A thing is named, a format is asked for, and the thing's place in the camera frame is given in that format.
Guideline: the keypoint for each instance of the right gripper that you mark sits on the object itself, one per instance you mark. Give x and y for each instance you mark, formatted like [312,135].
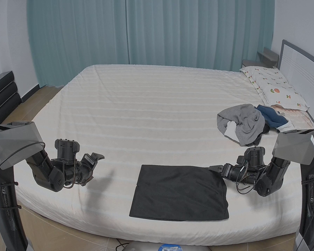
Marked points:
[231,172]

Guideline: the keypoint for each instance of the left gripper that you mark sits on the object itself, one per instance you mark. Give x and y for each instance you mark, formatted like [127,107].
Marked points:
[79,172]

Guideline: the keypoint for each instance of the black T-shirt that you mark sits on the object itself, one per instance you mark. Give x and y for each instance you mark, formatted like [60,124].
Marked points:
[178,192]

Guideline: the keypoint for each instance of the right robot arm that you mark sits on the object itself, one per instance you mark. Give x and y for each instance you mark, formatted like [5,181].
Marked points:
[293,145]

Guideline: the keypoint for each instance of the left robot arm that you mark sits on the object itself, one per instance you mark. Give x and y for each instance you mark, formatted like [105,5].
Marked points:
[13,145]

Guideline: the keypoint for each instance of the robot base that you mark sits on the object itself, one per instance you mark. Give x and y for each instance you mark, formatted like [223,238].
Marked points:
[151,247]

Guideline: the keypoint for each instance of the pile of clothes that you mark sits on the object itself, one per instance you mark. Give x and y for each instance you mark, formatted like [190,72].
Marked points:
[246,124]

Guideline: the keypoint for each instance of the bed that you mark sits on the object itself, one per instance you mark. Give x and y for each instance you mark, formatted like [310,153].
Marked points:
[146,108]

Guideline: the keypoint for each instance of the white printed pillow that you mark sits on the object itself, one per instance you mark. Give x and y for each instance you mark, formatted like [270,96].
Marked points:
[274,87]

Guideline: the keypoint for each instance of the grey bedside table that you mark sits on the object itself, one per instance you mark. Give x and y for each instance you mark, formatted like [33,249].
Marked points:
[264,57]

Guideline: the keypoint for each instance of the blue-green curtain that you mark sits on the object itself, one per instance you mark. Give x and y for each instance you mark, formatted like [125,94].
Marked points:
[146,22]

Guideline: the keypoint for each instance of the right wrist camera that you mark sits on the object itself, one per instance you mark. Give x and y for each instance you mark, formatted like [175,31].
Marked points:
[241,159]

